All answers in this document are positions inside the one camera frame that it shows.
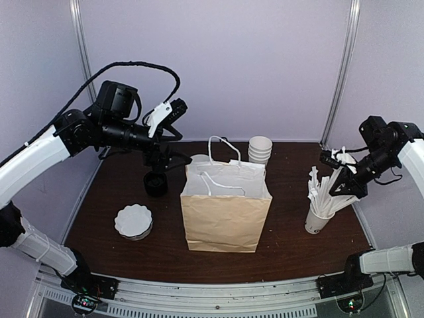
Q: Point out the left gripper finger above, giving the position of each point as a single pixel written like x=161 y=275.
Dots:
x=178 y=159
x=174 y=134

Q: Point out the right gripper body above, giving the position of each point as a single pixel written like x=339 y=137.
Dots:
x=361 y=187

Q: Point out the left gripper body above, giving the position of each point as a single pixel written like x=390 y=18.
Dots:
x=150 y=158

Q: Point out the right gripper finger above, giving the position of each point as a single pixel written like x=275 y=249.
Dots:
x=337 y=179
x=358 y=193

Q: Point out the brown paper bag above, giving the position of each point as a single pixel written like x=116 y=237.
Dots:
x=224 y=204

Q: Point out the stack of white paper cups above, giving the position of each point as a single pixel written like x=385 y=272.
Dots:
x=259 y=150

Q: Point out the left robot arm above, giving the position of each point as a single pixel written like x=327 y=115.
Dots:
x=114 y=120

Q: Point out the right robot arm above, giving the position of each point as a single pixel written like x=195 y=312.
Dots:
x=389 y=145

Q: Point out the white round bowl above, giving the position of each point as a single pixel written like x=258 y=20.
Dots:
x=197 y=158

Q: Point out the stack of black lids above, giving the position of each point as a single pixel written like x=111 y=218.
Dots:
x=155 y=184

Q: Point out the paper cup holding straws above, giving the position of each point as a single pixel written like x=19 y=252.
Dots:
x=314 y=223

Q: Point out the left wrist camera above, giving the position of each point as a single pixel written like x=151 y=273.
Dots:
x=165 y=113

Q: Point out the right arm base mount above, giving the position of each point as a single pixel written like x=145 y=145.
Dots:
x=347 y=288

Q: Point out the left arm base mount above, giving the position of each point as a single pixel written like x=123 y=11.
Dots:
x=91 y=291

